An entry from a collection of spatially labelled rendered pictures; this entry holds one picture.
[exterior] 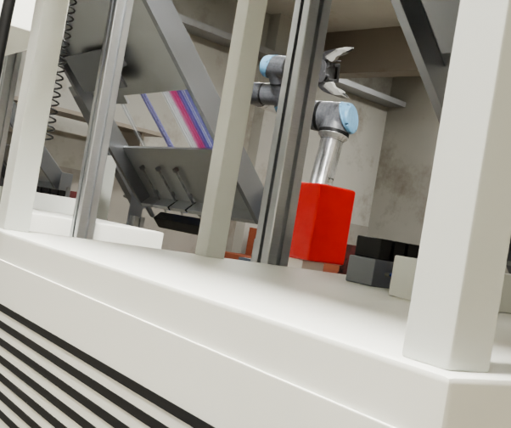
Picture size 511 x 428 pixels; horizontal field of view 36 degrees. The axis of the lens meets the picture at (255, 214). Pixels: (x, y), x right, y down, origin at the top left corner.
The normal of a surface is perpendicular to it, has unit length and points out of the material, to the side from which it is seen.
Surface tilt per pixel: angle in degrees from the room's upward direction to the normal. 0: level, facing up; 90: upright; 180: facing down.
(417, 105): 90
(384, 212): 90
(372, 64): 90
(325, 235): 90
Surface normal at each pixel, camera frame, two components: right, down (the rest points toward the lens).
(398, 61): -0.72, -0.13
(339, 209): 0.57, 0.08
